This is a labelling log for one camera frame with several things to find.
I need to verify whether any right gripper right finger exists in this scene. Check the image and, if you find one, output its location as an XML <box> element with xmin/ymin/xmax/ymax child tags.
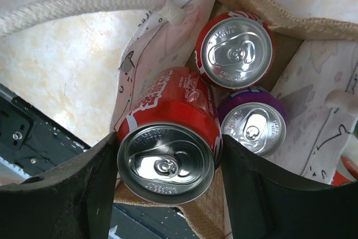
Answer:
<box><xmin>222</xmin><ymin>135</ymin><xmax>357</xmax><ymax>238</ymax></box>

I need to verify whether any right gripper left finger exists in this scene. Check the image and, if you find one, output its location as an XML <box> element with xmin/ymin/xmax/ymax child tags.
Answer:
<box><xmin>1</xmin><ymin>133</ymin><xmax>117</xmax><ymax>238</ymax></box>

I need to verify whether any purple soda can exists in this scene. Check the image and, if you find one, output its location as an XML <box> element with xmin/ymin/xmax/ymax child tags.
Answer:
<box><xmin>218</xmin><ymin>86</ymin><xmax>288</xmax><ymax>157</ymax></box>

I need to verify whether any red cola can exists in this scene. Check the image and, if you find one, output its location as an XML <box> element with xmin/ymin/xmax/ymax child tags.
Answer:
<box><xmin>194</xmin><ymin>11</ymin><xmax>275</xmax><ymax>91</ymax></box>
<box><xmin>331</xmin><ymin>156</ymin><xmax>357</xmax><ymax>186</ymax></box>
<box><xmin>117</xmin><ymin>67</ymin><xmax>223</xmax><ymax>205</ymax></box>

